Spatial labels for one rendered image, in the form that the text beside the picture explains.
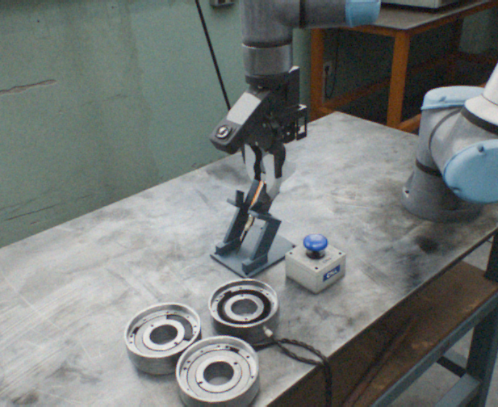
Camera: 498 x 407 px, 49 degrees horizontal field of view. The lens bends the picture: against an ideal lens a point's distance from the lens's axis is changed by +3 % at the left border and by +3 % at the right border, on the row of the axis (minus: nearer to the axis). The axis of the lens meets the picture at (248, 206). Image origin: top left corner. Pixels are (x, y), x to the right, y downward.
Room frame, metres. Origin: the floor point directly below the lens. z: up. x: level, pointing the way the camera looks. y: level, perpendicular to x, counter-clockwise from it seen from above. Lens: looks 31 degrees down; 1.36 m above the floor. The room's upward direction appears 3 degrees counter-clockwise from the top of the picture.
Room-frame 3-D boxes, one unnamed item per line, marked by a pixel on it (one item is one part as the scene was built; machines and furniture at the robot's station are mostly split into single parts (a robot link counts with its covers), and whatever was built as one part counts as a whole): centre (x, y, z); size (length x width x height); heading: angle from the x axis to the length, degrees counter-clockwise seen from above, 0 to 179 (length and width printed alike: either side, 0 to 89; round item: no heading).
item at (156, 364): (0.55, 0.13, 0.82); 0.10 x 0.10 x 0.04
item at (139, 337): (0.55, 0.13, 0.82); 0.08 x 0.08 x 0.02
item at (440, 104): (0.90, -0.38, 0.97); 0.13 x 0.12 x 0.14; 175
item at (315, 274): (0.70, -0.11, 0.82); 0.08 x 0.07 x 0.05; 129
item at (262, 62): (0.80, -0.04, 1.14); 0.08 x 0.08 x 0.05
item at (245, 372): (0.48, 0.05, 0.82); 0.08 x 0.08 x 0.02
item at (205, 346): (0.48, 0.05, 0.82); 0.10 x 0.10 x 0.04
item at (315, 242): (0.70, -0.10, 0.85); 0.04 x 0.04 x 0.05
